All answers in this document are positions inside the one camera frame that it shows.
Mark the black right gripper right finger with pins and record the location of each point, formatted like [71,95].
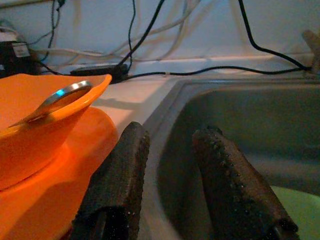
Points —
[237,200]

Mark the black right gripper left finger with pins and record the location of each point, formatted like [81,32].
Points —
[117,190]

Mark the orange plastic plate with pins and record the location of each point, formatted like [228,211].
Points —
[50,205]

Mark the orange plastic bowl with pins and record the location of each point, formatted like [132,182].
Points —
[27,150]

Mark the light green plate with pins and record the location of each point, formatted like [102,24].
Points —
[302,210]

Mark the stainless steel sink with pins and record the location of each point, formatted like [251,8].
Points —
[250,112]

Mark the metal fork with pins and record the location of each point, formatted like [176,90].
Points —
[62,96]

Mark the small black power brick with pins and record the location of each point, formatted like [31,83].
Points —
[100,71]

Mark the large black power adapter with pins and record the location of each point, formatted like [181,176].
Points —
[12,60]

